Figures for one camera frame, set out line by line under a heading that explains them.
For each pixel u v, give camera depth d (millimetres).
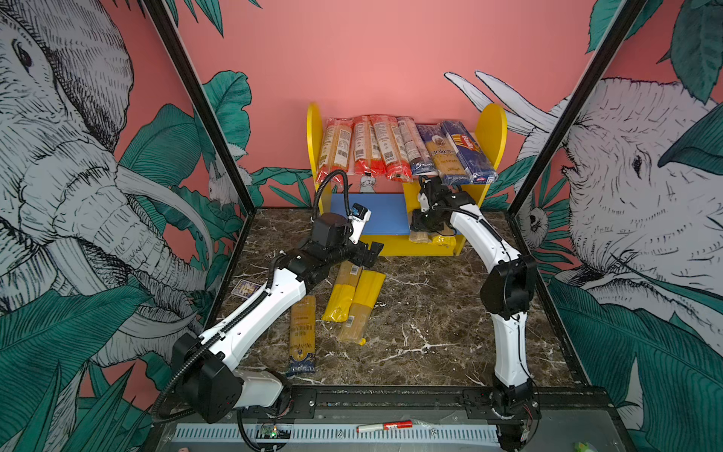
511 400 646
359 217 644
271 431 699
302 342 819
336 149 762
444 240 904
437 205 697
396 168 700
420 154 745
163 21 700
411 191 979
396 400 754
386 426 701
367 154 746
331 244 573
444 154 748
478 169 701
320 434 701
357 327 854
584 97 838
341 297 919
